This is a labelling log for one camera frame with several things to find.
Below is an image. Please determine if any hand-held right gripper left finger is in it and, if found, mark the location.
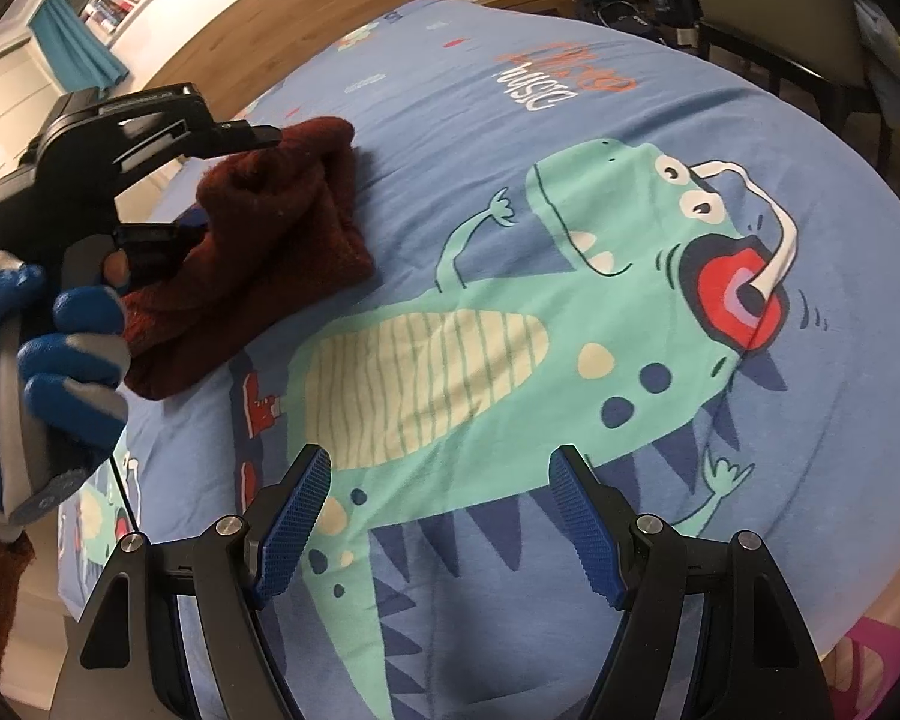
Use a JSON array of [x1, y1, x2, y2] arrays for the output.
[[49, 444, 333, 720]]

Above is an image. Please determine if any teal curtain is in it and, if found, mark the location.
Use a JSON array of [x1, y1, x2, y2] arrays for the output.
[[28, 0, 131, 112]]

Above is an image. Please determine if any dark chair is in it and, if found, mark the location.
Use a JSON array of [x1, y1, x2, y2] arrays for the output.
[[679, 0, 897, 173]]

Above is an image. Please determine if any person's left hand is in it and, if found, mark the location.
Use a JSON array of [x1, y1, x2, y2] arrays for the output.
[[0, 262, 132, 541]]

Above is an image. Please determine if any pink printed cloth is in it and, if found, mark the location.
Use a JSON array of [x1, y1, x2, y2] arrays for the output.
[[825, 615, 900, 720]]

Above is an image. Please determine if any dark backpack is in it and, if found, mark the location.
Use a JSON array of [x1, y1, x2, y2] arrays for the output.
[[574, 0, 676, 42]]

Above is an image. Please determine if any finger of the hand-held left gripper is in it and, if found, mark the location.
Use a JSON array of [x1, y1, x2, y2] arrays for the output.
[[195, 120, 282, 160], [111, 210, 212, 295]]

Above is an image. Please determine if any wooden headboard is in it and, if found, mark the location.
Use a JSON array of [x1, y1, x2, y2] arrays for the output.
[[139, 0, 458, 117]]

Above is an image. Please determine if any dark red knit sweater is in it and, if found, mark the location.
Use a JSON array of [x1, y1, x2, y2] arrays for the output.
[[116, 116, 376, 400]]

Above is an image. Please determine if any bed with blue dinosaur sheet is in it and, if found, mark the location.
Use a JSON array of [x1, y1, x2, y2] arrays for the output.
[[56, 0, 900, 720]]

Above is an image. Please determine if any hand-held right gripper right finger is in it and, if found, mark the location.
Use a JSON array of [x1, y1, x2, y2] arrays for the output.
[[549, 444, 826, 720]]

